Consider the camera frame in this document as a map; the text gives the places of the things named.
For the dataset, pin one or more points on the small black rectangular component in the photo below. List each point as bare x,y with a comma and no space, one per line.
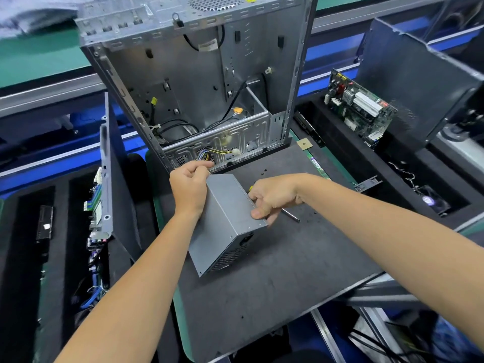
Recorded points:
45,223

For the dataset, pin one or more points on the large black metal panel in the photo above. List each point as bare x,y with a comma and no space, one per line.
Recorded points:
423,79

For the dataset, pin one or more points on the silver power supply unit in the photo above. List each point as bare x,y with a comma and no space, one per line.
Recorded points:
231,253

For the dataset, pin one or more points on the small black metal bracket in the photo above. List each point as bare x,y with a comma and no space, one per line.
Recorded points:
368,183

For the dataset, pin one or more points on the black foam tray with recess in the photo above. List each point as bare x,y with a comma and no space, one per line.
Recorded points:
401,192

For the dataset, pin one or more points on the black foam work mat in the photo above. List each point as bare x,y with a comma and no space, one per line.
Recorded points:
317,261

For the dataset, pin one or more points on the small black lit fan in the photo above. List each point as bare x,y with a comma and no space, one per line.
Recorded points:
429,200

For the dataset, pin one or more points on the green conveyor belt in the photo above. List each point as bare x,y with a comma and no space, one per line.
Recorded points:
38,60

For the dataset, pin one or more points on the green motherboard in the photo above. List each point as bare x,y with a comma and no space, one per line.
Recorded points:
96,208

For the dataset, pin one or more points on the grey round metal part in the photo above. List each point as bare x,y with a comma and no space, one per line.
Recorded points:
457,132

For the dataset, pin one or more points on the person's left hand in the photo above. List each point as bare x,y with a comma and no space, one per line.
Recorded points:
190,189

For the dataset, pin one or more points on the black foam tray with slots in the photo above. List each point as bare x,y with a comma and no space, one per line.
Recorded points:
45,283

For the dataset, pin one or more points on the green board with white parts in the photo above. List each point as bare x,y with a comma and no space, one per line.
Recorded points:
361,108

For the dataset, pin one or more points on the dark grey case side panel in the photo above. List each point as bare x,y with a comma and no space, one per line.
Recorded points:
121,177

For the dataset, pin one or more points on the person's right forearm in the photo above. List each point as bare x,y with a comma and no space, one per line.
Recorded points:
393,238

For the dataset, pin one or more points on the person's right hand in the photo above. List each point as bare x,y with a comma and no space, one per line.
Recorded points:
276,194

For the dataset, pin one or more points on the grey metal conveyor rail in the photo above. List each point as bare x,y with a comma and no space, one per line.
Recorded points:
45,94

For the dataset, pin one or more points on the person's left forearm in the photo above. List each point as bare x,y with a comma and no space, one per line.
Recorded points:
128,298

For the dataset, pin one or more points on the silver metal computer case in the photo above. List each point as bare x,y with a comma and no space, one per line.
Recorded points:
204,71

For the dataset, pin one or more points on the small beige square chip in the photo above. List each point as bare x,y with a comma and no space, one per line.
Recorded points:
305,143

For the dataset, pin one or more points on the grey power supply unit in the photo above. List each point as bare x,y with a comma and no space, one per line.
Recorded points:
223,215

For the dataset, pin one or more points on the stack of grey paper sheets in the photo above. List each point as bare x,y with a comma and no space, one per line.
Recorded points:
30,15

